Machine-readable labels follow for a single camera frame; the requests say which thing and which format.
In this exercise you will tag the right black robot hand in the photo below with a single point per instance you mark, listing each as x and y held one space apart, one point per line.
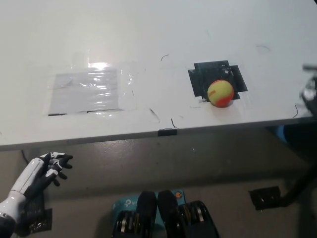
310 91

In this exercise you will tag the black tape patch on table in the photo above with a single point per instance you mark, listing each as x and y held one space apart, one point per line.
213 74

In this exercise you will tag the small black tape strip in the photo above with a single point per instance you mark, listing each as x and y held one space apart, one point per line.
167 131

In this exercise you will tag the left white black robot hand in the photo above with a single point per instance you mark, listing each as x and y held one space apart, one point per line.
29 173

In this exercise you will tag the paper sheet under clear tape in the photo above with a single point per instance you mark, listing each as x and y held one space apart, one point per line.
84 90

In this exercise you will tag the blue object under table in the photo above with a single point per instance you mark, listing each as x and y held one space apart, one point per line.
281 135

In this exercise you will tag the teal cardboard router box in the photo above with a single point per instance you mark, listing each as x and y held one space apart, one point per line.
126 204

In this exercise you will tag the yellow orange tennis ball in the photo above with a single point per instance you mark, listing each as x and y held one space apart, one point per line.
221 93

